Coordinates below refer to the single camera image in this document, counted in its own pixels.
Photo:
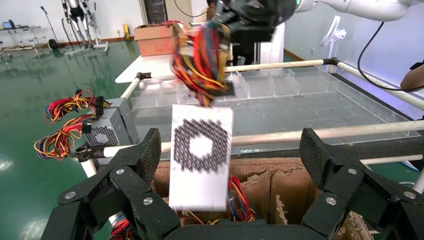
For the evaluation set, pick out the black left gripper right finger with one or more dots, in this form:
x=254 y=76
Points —
x=348 y=192

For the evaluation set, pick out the black microphone stand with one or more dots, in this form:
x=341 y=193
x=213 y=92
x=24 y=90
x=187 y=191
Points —
x=53 y=43

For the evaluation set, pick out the metal stand rig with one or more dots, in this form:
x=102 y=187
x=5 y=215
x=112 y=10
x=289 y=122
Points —
x=78 y=11

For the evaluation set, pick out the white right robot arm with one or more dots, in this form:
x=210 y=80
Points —
x=364 y=8

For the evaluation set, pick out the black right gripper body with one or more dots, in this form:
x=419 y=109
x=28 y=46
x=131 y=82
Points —
x=258 y=16

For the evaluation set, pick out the person forearm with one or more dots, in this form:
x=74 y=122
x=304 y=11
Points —
x=414 y=79

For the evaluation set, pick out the clear acrylic divider tray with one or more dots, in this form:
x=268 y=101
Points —
x=281 y=86

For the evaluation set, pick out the white table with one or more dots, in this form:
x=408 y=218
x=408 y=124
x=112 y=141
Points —
x=145 y=66

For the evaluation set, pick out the white stand device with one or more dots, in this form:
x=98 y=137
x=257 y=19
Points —
x=333 y=33

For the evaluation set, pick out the closed brown cardboard box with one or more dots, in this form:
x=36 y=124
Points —
x=154 y=39

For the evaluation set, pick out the metal frame desk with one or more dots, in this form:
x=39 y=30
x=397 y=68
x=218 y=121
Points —
x=20 y=33

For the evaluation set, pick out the black pipe connector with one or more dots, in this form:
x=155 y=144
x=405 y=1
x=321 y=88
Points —
x=331 y=61
x=86 y=153
x=144 y=75

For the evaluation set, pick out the brown cardboard box with dividers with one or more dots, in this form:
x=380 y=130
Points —
x=291 y=188

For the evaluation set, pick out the white frame leg pipe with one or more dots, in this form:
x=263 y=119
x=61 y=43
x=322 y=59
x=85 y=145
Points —
x=419 y=182
x=88 y=169

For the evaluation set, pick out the dark column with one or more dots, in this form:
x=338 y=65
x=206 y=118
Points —
x=155 y=11

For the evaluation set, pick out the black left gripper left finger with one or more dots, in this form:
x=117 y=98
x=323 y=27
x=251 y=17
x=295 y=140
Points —
x=129 y=188

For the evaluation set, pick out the white cabinet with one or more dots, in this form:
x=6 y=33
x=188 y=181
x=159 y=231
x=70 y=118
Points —
x=273 y=49

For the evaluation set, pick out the long white frame pipe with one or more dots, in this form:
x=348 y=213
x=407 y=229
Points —
x=281 y=135

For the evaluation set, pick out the yellow floor sign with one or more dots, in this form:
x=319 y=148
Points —
x=126 y=31

